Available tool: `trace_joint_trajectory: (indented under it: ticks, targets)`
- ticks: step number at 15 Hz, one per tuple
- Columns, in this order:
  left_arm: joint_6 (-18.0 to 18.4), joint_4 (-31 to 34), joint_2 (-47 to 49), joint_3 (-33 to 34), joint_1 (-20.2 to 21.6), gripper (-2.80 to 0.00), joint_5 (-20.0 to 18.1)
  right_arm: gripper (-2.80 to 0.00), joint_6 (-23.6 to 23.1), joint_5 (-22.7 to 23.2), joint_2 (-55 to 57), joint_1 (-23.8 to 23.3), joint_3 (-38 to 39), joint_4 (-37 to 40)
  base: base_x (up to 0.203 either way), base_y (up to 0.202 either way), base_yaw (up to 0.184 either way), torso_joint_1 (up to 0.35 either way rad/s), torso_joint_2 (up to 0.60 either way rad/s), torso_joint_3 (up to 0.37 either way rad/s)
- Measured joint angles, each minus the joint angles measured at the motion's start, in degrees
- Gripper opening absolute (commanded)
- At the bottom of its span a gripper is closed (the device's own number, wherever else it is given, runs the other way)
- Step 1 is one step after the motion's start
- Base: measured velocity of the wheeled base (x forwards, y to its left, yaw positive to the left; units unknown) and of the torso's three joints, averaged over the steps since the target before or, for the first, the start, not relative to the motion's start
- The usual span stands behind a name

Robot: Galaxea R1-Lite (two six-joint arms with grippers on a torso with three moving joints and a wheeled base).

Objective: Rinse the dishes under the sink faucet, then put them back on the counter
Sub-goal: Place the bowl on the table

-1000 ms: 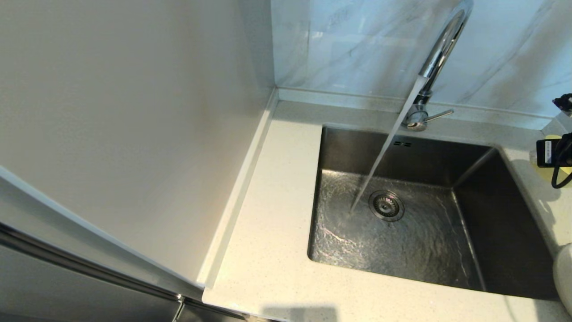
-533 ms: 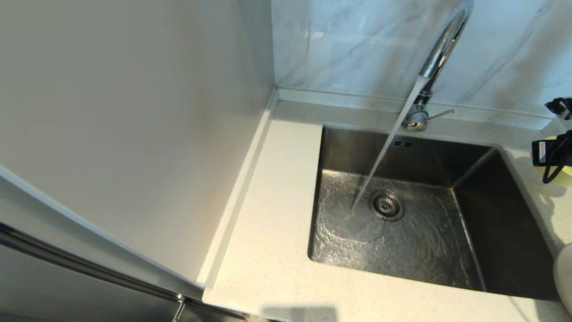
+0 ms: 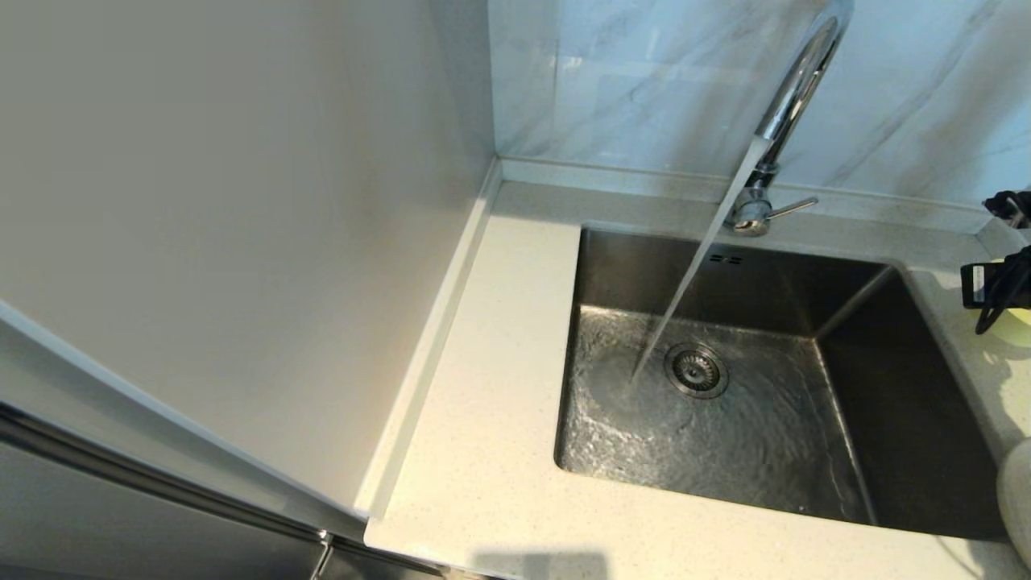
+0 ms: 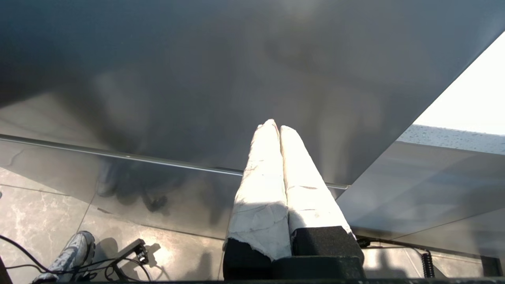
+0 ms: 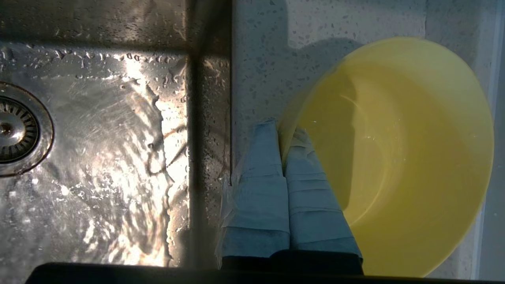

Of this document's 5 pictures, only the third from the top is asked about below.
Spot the chrome gooseneck faucet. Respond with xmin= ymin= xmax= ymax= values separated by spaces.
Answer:
xmin=723 ymin=0 xmax=852 ymax=238

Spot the stainless steel sink basin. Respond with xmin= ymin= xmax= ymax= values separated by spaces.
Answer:
xmin=554 ymin=226 xmax=1012 ymax=542

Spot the white ceramic plate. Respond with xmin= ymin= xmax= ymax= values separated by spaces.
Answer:
xmin=997 ymin=439 xmax=1031 ymax=569

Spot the round metal drain strainer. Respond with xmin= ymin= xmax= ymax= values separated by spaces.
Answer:
xmin=665 ymin=344 xmax=730 ymax=400

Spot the tall cabinet with grey door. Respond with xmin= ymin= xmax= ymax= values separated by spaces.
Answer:
xmin=0 ymin=0 xmax=500 ymax=580

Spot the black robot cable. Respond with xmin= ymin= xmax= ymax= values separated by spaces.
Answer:
xmin=973 ymin=258 xmax=1031 ymax=336

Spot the chrome door handle bar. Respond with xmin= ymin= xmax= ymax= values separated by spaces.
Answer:
xmin=0 ymin=403 xmax=448 ymax=580

